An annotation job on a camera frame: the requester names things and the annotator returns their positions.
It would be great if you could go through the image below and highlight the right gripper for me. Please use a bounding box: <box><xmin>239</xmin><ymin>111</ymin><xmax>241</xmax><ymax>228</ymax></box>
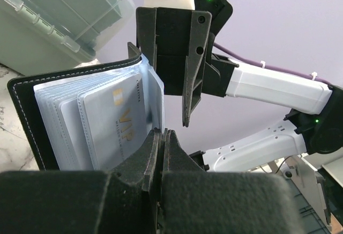
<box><xmin>135</xmin><ymin>6</ymin><xmax>236</xmax><ymax>127</ymax></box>

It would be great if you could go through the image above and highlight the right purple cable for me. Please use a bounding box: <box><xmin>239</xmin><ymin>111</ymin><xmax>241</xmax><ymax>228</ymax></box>
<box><xmin>213</xmin><ymin>42</ymin><xmax>327</xmax><ymax>84</ymax></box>

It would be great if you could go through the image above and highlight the green clear-lid storage box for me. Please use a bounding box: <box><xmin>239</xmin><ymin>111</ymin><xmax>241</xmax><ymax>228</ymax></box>
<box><xmin>1</xmin><ymin>0</ymin><xmax>135</xmax><ymax>75</ymax></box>

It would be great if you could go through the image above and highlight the silver VIP card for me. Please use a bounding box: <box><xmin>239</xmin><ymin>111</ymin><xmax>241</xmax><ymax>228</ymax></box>
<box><xmin>77</xmin><ymin>71</ymin><xmax>147</xmax><ymax>170</ymax></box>

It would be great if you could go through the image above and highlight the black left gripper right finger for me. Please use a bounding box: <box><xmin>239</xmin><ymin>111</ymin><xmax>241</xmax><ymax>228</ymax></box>
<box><xmin>161</xmin><ymin>130</ymin><xmax>305</xmax><ymax>233</ymax></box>

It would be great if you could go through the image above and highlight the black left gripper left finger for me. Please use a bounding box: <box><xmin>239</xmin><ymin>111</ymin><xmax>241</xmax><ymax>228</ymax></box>
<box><xmin>1</xmin><ymin>129</ymin><xmax>162</xmax><ymax>233</ymax></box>

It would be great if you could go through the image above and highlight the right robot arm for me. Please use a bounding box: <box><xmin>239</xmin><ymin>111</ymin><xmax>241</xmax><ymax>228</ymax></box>
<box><xmin>136</xmin><ymin>0</ymin><xmax>342</xmax><ymax>233</ymax></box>

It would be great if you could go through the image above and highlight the black card holder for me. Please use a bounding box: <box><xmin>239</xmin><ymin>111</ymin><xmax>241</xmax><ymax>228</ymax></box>
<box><xmin>8</xmin><ymin>43</ymin><xmax>165</xmax><ymax>171</ymax></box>

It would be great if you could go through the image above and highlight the aluminium frame rail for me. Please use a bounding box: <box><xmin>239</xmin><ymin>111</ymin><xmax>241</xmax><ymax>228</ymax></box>
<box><xmin>268</xmin><ymin>155</ymin><xmax>342</xmax><ymax>233</ymax></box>

